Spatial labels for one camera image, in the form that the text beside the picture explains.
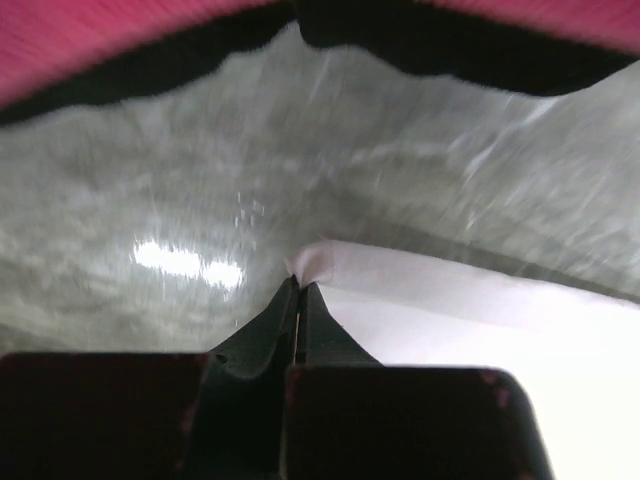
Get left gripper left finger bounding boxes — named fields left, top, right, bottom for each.
left=192, top=278, right=299, bottom=479

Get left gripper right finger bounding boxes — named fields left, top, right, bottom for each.
left=295, top=283, right=381, bottom=367

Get cream white t shirt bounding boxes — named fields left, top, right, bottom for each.
left=287, top=241, right=639, bottom=479

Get black white striped cloth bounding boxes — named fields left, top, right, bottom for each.
left=0, top=0, right=640, bottom=126

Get red hanging towel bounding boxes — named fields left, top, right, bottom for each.
left=0, top=0, right=640, bottom=111

